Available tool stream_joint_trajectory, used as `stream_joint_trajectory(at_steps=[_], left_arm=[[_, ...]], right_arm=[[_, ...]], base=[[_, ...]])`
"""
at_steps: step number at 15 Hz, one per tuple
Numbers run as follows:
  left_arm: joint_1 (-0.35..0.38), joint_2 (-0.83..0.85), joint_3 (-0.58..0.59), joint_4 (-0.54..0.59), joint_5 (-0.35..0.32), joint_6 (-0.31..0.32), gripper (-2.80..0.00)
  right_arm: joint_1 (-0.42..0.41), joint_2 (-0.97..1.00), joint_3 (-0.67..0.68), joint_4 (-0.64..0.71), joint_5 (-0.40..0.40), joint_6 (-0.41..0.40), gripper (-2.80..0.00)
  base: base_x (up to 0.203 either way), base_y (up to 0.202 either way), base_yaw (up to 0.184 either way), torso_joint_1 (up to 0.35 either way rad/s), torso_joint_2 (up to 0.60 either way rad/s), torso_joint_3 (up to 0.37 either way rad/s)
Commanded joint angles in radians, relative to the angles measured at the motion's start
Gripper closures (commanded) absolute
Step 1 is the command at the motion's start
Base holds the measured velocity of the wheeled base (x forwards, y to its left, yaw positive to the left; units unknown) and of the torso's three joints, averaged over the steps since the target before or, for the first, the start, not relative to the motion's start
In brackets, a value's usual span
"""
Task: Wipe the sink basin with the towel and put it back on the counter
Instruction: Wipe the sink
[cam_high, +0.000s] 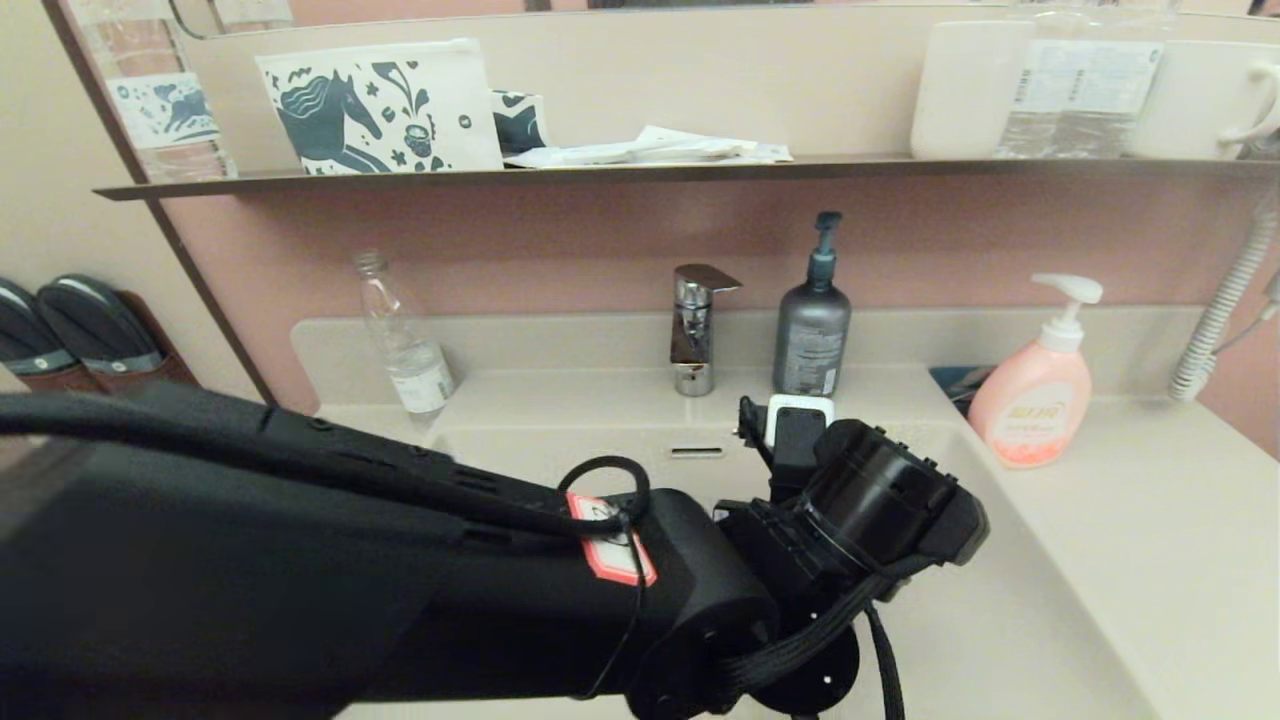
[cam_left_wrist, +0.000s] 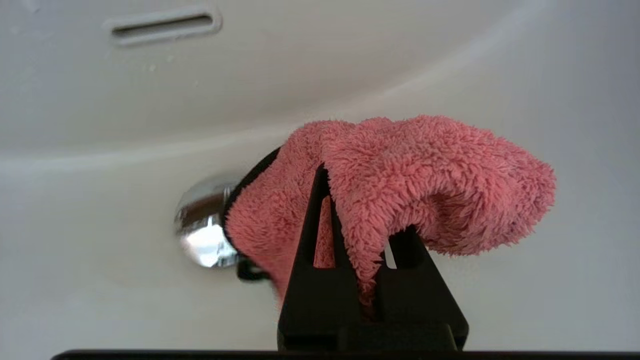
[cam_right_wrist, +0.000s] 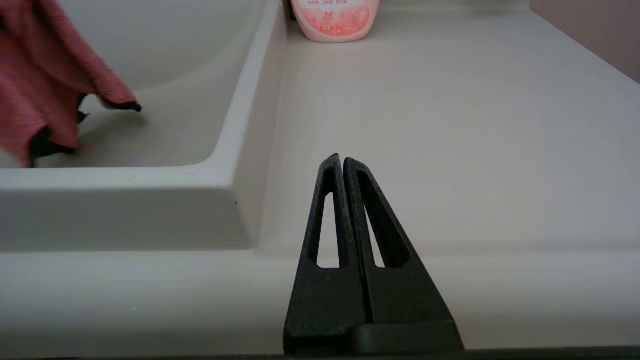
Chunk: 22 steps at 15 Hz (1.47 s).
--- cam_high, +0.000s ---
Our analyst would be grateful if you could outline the chrome lever faucet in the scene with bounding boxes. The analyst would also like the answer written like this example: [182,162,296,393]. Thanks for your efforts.
[668,263,745,398]

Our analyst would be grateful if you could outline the beige wash basin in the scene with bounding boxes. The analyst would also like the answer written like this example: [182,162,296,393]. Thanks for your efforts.
[335,420,1161,720]

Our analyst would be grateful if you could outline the grey pump bottle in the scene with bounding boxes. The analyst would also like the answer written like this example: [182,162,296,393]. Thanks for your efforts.
[771,211,854,399]

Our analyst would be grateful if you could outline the white paper packets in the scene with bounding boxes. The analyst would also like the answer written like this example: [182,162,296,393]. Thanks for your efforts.
[502,125,795,169]

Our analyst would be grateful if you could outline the clear plastic water bottle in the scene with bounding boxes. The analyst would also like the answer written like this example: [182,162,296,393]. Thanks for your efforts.
[352,250,458,418]

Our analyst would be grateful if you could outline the small dark print pouch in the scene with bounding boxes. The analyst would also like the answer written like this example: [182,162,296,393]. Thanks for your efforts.
[489,90,551,157]

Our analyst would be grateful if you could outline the dark blue flat packet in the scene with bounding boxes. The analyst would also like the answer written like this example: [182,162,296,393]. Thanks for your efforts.
[927,366,997,416]

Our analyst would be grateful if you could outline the white horse print pouch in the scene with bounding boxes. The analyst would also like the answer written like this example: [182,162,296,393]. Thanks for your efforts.
[254,38,505,177]

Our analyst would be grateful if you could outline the pink soap pump bottle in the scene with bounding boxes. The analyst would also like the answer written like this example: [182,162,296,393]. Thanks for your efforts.
[966,273,1105,470]

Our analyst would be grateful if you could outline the labelled water bottle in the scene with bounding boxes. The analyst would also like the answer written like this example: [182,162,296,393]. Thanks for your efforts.
[998,0,1094,161]
[1083,0,1169,161]

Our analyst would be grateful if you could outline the brown fabric slipper holder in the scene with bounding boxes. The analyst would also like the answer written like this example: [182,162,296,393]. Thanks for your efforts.
[20,290,201,397]

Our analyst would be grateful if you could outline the dark grey slipper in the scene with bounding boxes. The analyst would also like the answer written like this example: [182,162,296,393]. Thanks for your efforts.
[36,273,164,375]
[0,277,75,377]

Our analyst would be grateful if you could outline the thin black camera cable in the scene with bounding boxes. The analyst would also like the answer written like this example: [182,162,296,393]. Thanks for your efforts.
[556,455,653,701]

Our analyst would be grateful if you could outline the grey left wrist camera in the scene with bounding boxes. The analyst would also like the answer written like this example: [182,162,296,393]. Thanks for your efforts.
[738,393,837,501]

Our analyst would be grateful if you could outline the brown wall shelf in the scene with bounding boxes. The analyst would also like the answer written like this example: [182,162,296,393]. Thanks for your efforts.
[92,155,1280,201]

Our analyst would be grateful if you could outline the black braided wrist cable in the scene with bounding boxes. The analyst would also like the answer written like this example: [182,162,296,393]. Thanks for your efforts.
[720,568,907,720]

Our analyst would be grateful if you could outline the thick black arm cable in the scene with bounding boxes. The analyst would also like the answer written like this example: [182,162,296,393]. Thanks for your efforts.
[0,390,606,537]

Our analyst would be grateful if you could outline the wall mirror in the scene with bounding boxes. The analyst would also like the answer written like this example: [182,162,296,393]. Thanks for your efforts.
[170,0,1280,41]

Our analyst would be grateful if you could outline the white handleless cup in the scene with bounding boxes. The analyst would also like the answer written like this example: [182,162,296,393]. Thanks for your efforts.
[909,20,1036,162]

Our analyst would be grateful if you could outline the white coiled hose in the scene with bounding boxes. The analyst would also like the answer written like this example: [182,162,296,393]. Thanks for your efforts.
[1167,205,1280,403]

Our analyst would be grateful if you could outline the white mug with handle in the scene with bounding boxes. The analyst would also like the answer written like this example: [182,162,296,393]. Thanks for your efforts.
[1132,40,1280,163]

